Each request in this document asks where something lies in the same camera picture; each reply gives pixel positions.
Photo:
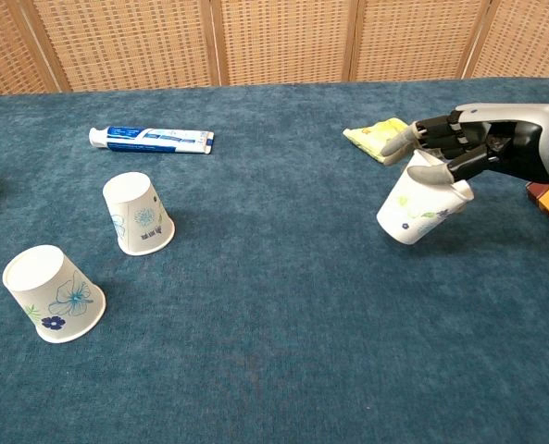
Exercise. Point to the paper cup large blue flower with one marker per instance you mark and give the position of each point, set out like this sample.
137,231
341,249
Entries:
47,287

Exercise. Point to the yellow green snack packet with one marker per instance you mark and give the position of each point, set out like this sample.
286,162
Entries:
371,136

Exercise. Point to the paper cup green fern print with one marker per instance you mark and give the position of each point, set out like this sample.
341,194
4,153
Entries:
413,213

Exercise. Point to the paper cup with printed text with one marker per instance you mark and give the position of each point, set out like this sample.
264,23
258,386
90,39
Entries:
135,208

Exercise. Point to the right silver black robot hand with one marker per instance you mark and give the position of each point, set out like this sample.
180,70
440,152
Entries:
524,139

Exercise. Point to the teal blue table cloth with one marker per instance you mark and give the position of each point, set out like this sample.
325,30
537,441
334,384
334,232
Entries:
274,324

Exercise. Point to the wicker folding screen panel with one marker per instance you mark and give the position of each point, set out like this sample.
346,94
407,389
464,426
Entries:
528,41
283,41
5,46
126,41
417,41

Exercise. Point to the blue white toothpaste tube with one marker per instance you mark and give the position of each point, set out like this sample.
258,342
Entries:
163,139

